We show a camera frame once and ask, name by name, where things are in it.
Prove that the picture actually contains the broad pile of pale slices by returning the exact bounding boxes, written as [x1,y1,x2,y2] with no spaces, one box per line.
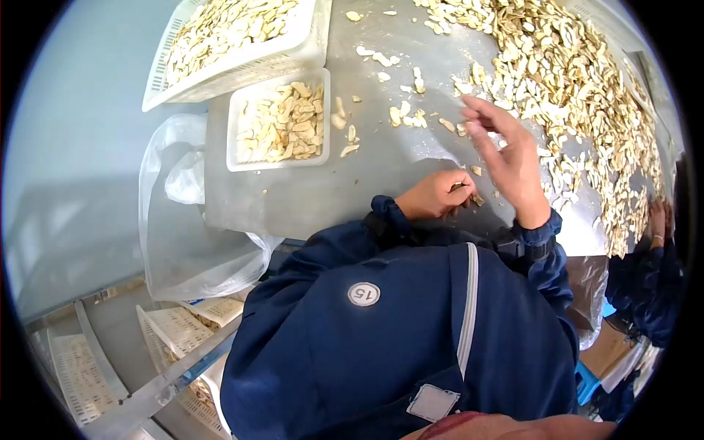
[412,0,666,259]

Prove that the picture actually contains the crumpled clear plastic bag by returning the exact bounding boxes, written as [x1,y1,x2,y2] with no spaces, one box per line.
[566,256,609,351]

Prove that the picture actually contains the white perforated crate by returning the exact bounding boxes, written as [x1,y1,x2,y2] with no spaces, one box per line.
[181,296,246,329]
[47,331,130,428]
[136,304,216,376]

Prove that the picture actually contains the person's left thumb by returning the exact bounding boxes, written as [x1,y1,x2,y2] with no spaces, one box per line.
[437,170,475,188]

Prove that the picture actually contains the person's left hand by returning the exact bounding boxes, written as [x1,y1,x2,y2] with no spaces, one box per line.
[396,170,477,221]

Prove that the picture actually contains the blue plastic stool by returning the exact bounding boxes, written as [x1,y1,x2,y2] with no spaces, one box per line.
[575,360,601,407]

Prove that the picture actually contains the person's left fingers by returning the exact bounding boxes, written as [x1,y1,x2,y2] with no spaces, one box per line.
[439,186,477,219]

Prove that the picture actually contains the small white rectangular tray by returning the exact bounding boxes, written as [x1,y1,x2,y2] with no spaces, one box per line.
[225,67,332,172]

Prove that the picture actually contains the grey metal frame bar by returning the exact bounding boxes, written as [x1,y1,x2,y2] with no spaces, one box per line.
[74,300,243,440]

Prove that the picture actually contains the person's right fingers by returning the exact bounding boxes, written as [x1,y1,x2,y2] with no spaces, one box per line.
[461,96,515,152]

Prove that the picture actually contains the brown cardboard box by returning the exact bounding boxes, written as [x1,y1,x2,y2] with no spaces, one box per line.
[580,319,639,380]

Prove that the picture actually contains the large white slotted basket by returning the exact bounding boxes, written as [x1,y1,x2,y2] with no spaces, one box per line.
[142,0,333,112]

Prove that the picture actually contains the person's body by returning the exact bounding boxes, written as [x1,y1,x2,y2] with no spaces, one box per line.
[220,217,581,440]

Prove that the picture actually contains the person's right hand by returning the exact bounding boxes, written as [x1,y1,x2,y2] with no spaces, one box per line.
[461,96,551,230]

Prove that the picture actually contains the batch of tan sorted slices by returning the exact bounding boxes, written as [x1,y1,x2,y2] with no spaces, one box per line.
[236,81,325,164]

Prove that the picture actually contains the heap of thin pale slices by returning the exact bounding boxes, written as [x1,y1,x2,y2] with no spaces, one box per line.
[165,0,300,86]

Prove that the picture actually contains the scattered loose pale slices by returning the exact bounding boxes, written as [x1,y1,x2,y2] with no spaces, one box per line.
[330,10,512,210]

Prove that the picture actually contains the black wrist band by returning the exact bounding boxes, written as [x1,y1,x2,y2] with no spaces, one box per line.
[495,228,557,263]
[363,212,409,244]

